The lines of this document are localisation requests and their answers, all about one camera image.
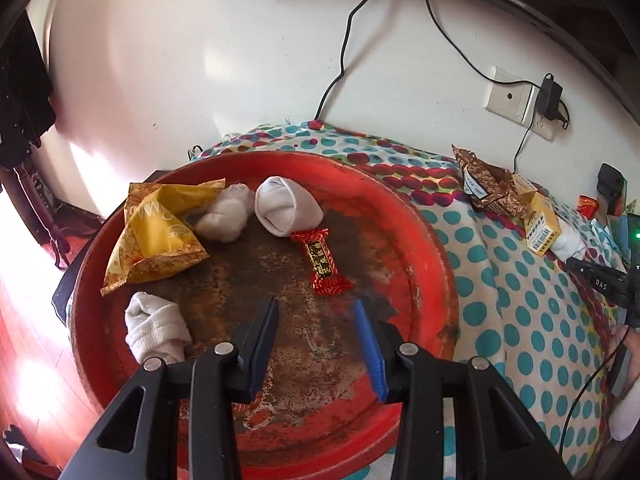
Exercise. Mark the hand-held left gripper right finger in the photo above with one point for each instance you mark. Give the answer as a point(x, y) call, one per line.
point(372, 355)

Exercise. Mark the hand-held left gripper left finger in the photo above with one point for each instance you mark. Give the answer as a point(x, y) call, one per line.
point(262, 350)

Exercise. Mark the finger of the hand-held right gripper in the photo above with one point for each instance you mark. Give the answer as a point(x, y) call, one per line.
point(597, 280)

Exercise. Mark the large white terry sock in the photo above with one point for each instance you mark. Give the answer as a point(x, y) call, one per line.
point(570, 245)

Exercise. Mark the yellow box with barcode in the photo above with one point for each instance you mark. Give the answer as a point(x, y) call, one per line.
point(542, 225)

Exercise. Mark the red round tray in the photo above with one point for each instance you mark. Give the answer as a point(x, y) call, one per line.
point(310, 285)

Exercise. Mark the red candy wrapper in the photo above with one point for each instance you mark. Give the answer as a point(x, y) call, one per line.
point(322, 262)

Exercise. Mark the fuzzy white balled sock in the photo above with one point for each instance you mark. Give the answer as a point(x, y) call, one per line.
point(225, 212)

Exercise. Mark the smooth white sock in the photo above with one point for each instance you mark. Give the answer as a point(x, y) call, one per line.
point(282, 205)

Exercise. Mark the brown snack bag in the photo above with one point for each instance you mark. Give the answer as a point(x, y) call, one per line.
point(487, 180)

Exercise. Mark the yellow snack bag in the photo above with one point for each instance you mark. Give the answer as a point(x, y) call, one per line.
point(155, 240)

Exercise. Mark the person's right forearm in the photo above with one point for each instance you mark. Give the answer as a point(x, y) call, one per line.
point(625, 415)

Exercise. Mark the person's right hand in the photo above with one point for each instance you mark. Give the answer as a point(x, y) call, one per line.
point(632, 350)

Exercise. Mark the red snack packet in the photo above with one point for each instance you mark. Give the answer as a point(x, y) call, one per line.
point(586, 205)

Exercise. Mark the polka dot tablecloth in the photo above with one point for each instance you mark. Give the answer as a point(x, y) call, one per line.
point(530, 300)

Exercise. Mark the white power outlet plate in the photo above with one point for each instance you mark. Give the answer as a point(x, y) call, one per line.
point(545, 127)

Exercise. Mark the black power adapter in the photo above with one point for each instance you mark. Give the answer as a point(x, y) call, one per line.
point(549, 97)

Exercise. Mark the dark wooden furniture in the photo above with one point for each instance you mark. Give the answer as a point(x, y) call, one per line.
point(45, 210)

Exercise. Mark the dark hanging clothing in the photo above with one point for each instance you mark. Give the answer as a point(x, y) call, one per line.
point(25, 95)

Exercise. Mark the white wall socket plate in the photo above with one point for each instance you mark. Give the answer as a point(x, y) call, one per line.
point(510, 95)

